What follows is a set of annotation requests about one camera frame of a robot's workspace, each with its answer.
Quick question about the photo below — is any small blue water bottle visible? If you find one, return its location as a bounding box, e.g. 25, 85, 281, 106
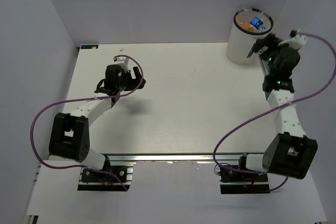
249, 16, 266, 31

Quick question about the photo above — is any orange juice bottle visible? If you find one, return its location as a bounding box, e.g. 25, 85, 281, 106
239, 23, 255, 32

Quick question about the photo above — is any clear plastic bottle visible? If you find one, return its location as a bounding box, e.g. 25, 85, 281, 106
241, 6, 267, 16

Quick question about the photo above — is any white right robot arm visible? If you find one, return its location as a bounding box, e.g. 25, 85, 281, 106
237, 34, 318, 182

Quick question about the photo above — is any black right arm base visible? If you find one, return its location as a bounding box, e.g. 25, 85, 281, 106
214, 164, 270, 195

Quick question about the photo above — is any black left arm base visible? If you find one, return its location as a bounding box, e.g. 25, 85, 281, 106
77, 162, 135, 191

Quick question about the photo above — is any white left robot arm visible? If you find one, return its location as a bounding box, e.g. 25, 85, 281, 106
49, 60, 145, 182

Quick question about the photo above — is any white bin with black rim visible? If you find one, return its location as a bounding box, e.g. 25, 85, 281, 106
226, 10, 274, 65

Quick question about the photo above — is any black table corner label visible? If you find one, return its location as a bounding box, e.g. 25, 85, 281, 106
80, 45, 99, 50

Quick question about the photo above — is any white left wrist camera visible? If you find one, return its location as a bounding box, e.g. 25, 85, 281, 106
113, 55, 129, 72

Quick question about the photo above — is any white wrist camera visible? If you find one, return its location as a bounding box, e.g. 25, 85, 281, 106
278, 30, 307, 50
113, 55, 129, 72

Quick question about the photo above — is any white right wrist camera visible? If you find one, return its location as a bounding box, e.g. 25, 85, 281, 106
278, 30, 307, 50

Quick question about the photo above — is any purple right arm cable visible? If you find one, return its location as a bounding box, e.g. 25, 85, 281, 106
213, 32, 336, 192

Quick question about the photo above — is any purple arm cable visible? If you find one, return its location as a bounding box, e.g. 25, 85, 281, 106
30, 55, 146, 191
213, 32, 336, 192

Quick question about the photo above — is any aluminium table edge rail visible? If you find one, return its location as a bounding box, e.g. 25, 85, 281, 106
39, 140, 299, 168

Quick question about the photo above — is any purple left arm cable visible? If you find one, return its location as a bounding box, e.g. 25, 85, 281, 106
30, 55, 146, 191

